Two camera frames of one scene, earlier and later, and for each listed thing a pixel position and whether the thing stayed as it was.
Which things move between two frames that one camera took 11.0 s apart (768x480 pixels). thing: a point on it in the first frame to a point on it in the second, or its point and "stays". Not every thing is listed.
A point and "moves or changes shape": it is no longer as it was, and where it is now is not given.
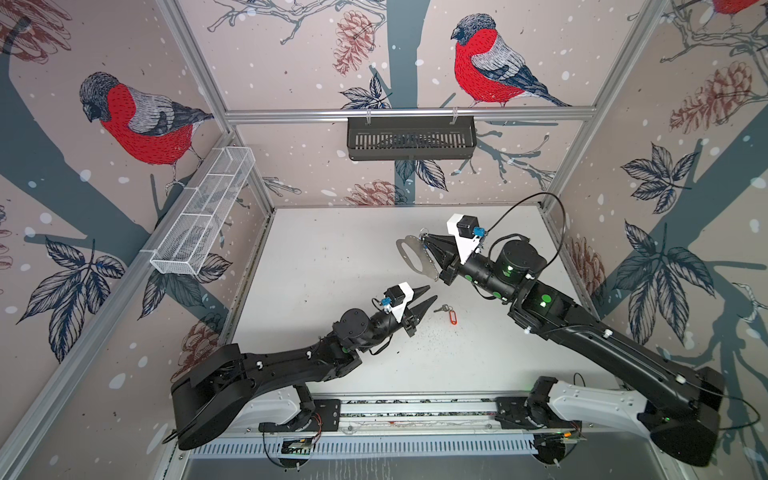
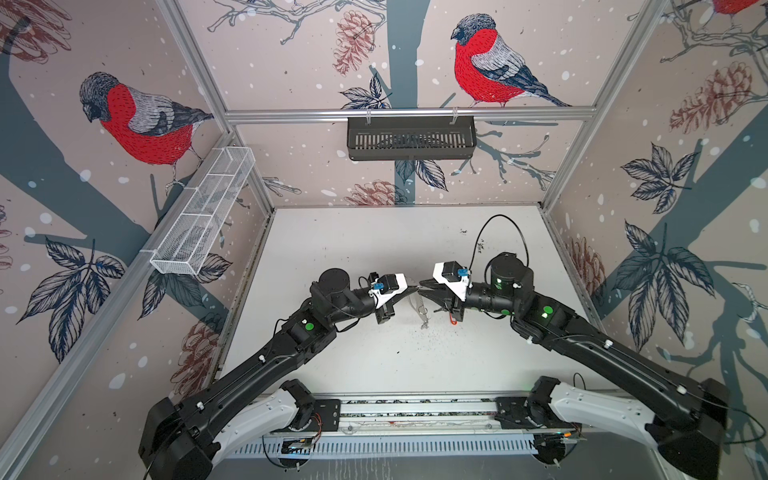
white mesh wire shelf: (202, 210) stays
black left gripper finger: (418, 310) to (409, 290)
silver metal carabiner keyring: (413, 250) moves or changes shape
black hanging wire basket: (382, 138) stays
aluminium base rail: (411, 425) stays
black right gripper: (452, 263) to (449, 301)
